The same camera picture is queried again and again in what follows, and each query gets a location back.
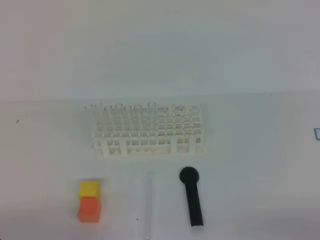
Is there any clear glass test tube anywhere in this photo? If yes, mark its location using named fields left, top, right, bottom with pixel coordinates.
left=144, top=171, right=155, bottom=240

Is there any clear test tube in rack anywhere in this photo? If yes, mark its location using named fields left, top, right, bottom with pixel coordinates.
left=94, top=102, right=104, bottom=131
left=133, top=104, right=142, bottom=131
left=84, top=103, right=97, bottom=131
left=148, top=101, right=157, bottom=131
left=104, top=105, right=113, bottom=132
left=123, top=104, right=132, bottom=131
left=114, top=103, right=124, bottom=131

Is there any white plastic test tube rack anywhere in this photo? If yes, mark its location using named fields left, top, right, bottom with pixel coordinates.
left=92, top=104, right=204, bottom=159

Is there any black plastic scoop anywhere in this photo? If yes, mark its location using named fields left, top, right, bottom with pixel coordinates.
left=179, top=166, right=204, bottom=227

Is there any yellow cube block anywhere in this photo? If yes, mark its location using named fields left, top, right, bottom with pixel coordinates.
left=78, top=180, right=101, bottom=199

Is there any orange cube block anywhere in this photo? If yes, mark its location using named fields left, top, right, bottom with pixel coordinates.
left=77, top=197, right=101, bottom=223

